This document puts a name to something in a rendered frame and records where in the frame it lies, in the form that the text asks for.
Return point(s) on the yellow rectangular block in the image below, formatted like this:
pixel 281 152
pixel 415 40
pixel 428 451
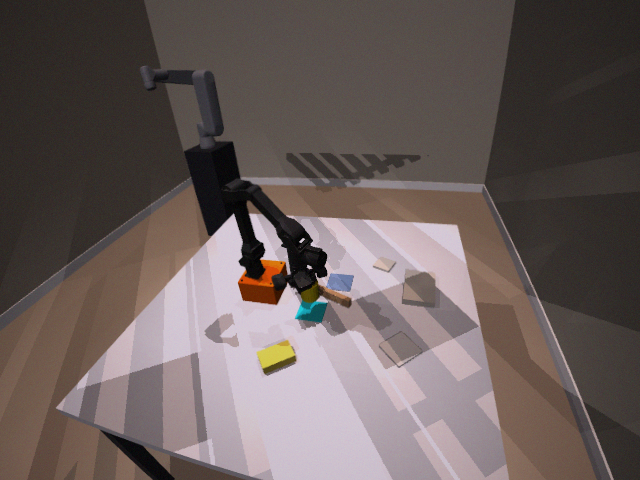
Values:
pixel 276 356

